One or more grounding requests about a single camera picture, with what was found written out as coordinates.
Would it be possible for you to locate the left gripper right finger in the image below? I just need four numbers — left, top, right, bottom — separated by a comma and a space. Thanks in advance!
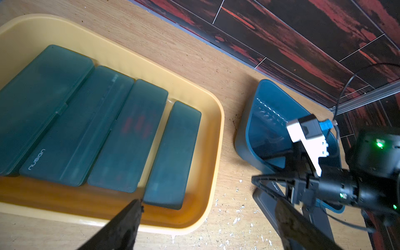
275, 197, 340, 250

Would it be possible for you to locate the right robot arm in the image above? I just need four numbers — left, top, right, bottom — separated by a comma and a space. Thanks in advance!
252, 127, 400, 226

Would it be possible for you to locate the green pencil case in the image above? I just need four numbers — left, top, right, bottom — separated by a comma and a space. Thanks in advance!
143, 101, 202, 210
87, 80, 168, 193
19, 66, 134, 186
1, 45, 94, 176

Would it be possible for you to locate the teal plastic tray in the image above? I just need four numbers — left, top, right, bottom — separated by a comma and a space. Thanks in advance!
234, 79, 346, 215

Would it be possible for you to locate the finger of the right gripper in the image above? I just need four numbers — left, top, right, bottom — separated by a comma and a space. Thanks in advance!
251, 174, 293, 201

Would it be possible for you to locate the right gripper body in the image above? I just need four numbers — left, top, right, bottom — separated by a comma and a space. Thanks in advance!
285, 150, 359, 207

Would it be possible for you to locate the dark grey pencil case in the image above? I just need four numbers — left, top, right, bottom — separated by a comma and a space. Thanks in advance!
253, 188, 334, 241

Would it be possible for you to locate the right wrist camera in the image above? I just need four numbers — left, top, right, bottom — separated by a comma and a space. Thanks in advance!
286, 115, 339, 177

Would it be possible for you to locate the yellow plastic tray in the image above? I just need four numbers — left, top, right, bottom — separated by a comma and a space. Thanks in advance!
1, 14, 225, 235

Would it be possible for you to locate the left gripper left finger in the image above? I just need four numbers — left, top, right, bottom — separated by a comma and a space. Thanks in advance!
79, 199, 144, 250

